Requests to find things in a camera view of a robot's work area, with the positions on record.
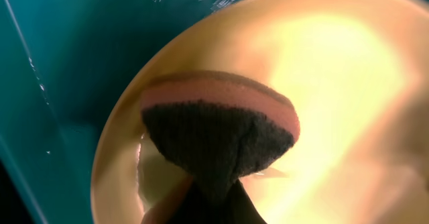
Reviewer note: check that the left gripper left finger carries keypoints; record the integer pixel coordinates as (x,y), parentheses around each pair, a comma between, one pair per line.
(165,209)

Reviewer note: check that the dark green sponge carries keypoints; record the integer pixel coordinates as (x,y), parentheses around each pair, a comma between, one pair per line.
(218,126)

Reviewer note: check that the yellow-green plate bottom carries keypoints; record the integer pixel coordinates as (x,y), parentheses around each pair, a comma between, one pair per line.
(356,72)

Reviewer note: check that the teal plastic tray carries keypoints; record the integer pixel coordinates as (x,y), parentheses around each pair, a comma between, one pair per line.
(64,66)

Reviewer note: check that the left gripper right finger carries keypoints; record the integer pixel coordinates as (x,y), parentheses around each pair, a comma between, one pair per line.
(237,208)

